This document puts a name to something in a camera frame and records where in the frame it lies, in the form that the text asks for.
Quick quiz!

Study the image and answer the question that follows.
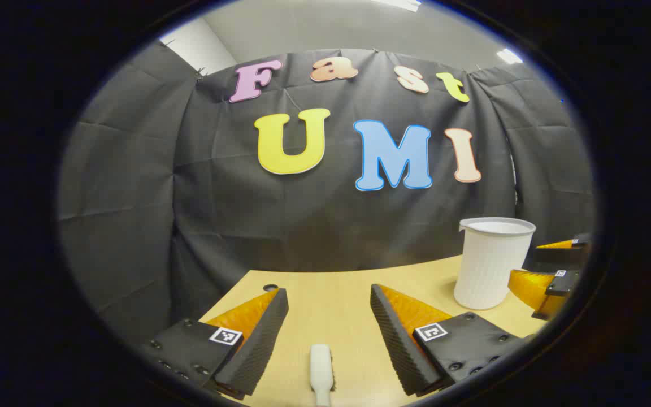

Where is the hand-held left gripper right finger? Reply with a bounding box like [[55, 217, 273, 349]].
[[370, 284, 530, 397]]

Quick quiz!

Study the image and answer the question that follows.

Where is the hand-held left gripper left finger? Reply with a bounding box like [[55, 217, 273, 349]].
[[139, 287, 290, 402]]

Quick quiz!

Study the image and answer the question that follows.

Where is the white ribbed garbage bin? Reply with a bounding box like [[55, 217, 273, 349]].
[[453, 217, 537, 310]]

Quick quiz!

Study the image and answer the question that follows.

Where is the small grey broom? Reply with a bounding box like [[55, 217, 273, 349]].
[[310, 343, 336, 407]]

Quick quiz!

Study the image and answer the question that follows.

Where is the light wooden desktop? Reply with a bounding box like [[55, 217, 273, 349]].
[[198, 254, 563, 407]]

